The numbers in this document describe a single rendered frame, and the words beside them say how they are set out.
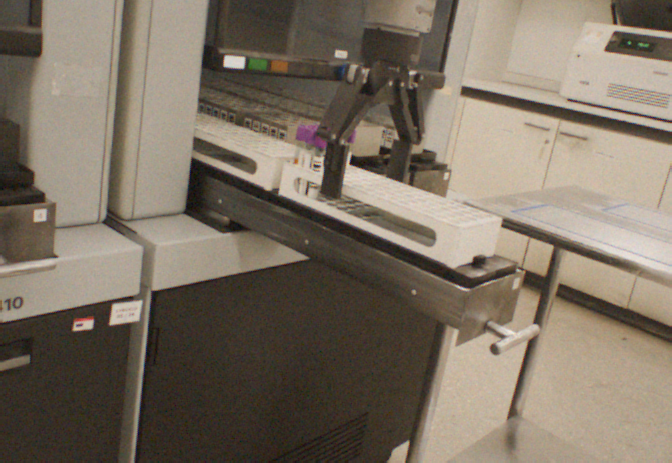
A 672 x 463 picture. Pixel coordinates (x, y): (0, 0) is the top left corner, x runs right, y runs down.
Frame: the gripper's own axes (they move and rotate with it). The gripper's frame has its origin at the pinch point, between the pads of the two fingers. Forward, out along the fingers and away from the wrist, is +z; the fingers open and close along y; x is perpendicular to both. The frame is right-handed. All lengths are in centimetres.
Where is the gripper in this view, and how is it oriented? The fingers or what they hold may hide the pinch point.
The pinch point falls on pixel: (365, 184)
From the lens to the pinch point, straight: 90.0
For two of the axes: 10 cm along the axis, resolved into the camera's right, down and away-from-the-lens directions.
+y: 6.6, -0.9, 7.4
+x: -7.3, -3.0, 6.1
